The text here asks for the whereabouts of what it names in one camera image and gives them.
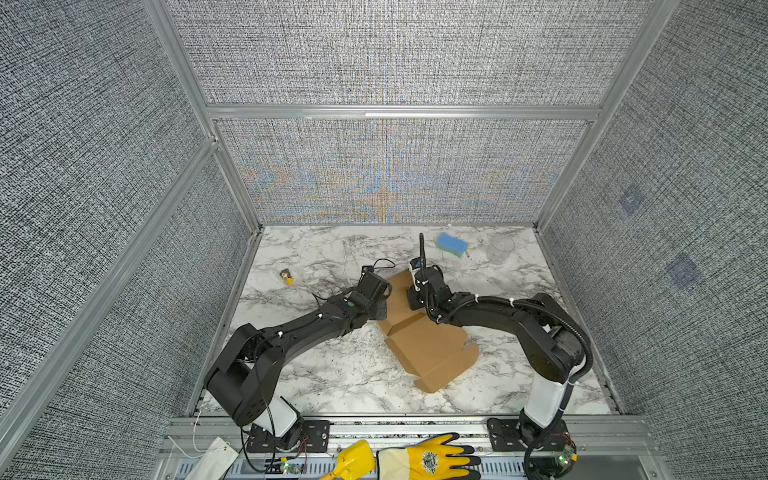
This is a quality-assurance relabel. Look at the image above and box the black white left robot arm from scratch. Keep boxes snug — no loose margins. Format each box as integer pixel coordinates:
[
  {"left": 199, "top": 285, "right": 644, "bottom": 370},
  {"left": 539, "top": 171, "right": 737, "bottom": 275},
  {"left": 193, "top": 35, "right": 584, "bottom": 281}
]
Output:
[{"left": 204, "top": 270, "right": 391, "bottom": 437}]

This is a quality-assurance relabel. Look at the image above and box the yellow black work glove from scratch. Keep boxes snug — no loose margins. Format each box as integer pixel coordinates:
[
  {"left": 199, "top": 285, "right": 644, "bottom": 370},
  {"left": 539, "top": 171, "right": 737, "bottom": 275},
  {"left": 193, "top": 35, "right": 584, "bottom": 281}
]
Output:
[{"left": 376, "top": 432, "right": 482, "bottom": 480}]

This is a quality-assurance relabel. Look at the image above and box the small brown yellow toy figure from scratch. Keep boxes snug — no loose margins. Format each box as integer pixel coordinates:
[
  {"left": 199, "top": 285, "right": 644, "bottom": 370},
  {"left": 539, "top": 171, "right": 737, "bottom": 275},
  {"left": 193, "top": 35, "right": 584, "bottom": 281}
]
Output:
[{"left": 280, "top": 269, "right": 294, "bottom": 285}]

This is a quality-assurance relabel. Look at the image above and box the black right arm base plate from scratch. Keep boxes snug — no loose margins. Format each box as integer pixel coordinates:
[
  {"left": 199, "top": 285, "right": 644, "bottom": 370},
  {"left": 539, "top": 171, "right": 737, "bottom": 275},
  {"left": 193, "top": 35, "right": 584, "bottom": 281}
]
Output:
[{"left": 486, "top": 416, "right": 576, "bottom": 452}]

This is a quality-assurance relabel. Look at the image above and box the brown cardboard box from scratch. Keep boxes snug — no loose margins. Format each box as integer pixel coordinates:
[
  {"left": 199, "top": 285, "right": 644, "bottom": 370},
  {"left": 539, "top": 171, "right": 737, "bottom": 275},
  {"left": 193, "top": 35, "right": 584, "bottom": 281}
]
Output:
[{"left": 379, "top": 270, "right": 480, "bottom": 394}]

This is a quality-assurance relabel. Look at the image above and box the clear round plastic lid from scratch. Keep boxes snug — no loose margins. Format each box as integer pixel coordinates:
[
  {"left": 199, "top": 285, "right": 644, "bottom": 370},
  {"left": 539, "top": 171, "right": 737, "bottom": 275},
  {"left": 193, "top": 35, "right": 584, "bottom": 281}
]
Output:
[{"left": 490, "top": 234, "right": 516, "bottom": 252}]

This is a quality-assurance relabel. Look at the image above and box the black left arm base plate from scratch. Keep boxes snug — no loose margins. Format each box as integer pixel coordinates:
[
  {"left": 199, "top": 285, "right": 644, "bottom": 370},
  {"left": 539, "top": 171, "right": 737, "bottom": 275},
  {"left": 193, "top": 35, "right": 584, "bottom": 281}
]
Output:
[{"left": 245, "top": 419, "right": 330, "bottom": 454}]

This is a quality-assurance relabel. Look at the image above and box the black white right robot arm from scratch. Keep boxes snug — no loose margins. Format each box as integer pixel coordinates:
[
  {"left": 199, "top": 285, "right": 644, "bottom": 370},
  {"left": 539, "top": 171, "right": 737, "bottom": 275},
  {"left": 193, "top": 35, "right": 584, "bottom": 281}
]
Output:
[{"left": 407, "top": 259, "right": 594, "bottom": 449}]

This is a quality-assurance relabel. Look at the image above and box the aluminium front rail frame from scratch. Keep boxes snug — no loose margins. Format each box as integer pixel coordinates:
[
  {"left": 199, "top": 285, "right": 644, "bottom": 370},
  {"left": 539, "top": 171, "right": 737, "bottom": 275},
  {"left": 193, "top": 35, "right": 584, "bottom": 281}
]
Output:
[{"left": 149, "top": 413, "right": 673, "bottom": 480}]

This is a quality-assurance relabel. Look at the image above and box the white paper tag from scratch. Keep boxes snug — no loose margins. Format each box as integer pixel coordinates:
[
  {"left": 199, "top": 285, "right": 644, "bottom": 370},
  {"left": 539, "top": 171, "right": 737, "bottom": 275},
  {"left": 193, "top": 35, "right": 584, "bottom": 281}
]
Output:
[{"left": 185, "top": 437, "right": 239, "bottom": 480}]

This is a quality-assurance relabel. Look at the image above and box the blue green sponge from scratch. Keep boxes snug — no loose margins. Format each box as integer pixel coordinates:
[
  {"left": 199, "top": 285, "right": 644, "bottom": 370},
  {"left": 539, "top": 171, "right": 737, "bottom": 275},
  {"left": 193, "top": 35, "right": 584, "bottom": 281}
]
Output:
[{"left": 436, "top": 233, "right": 469, "bottom": 258}]

